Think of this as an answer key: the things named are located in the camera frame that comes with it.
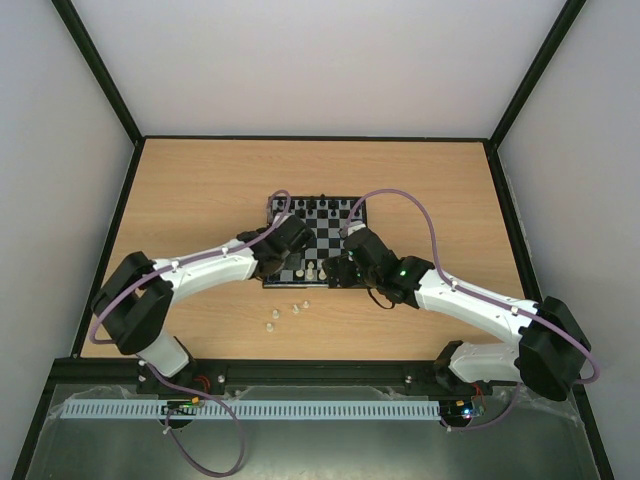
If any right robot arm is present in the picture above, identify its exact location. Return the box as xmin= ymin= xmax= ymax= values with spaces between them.
xmin=322 ymin=225 xmax=591 ymax=401

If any grey slotted cable duct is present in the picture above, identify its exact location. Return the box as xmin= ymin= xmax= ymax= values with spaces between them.
xmin=59 ymin=399 xmax=441 ymax=421

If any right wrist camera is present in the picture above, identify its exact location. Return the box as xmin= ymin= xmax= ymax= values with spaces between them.
xmin=340 ymin=222 xmax=366 ymax=239

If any black aluminium frame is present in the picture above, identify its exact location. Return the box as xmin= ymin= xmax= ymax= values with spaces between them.
xmin=9 ymin=0 xmax=619 ymax=480

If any black and silver chessboard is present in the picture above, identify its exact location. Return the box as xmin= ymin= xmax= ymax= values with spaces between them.
xmin=262 ymin=194 xmax=365 ymax=289

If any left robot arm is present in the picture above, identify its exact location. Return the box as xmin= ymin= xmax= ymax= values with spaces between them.
xmin=91 ymin=214 xmax=315 ymax=378

